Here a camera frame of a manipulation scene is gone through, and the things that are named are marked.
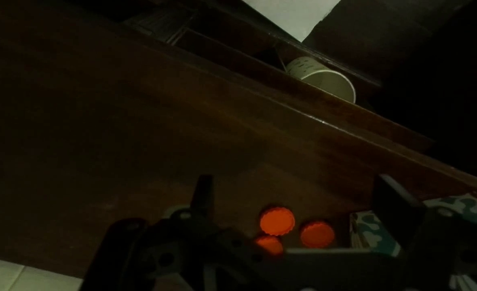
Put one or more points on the patterned tissue box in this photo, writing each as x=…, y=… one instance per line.
x=371, y=233

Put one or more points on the small orange item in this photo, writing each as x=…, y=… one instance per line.
x=276, y=221

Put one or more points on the white paper sheet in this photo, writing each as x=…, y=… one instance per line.
x=294, y=17

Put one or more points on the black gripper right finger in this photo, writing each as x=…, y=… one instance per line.
x=401, y=211

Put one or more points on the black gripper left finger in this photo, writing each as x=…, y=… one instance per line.
x=202, y=200

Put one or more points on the dark wooden desk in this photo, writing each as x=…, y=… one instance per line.
x=140, y=135

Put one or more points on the white paper cup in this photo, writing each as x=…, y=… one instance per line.
x=326, y=82

